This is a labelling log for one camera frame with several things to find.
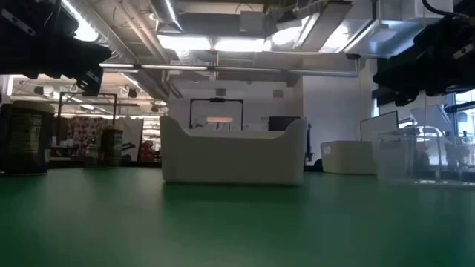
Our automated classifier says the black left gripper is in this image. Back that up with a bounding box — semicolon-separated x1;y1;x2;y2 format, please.
0;33;113;97

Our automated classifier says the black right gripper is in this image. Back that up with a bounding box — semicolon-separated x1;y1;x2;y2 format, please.
372;14;475;108

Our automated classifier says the yellow lid spice jar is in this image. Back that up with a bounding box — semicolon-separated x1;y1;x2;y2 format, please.
99;125;126;168

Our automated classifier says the cardboard spice canister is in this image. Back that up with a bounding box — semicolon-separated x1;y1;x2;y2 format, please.
0;100;56;176

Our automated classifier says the whiteboard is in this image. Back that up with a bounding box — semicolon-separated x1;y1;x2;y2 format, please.
358;110;400;142

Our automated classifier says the clear plastic bin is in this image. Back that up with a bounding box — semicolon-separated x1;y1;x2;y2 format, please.
372;125;475;188

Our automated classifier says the ceiling light panel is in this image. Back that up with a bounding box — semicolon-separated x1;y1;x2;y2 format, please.
156;33;213;52
214;36;267;53

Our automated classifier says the black monitor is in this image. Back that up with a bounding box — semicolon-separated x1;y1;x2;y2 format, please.
267;115;302;132

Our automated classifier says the grey ceiling pipe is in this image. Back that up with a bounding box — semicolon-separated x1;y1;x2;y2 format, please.
98;62;360;79

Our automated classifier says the wide white plastic bin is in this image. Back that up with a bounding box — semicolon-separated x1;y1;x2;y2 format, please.
159;114;309;186

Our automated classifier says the patterned wall hanging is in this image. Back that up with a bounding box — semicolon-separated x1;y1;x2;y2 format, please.
66;116;108;159

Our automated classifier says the white bin with handle holes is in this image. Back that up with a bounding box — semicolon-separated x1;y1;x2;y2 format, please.
320;139;376;175

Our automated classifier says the silver ventilation duct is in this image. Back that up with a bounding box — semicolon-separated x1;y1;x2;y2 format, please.
148;0;186;33

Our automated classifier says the black monitor stand frame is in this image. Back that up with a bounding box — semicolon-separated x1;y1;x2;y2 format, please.
189;97;245;131

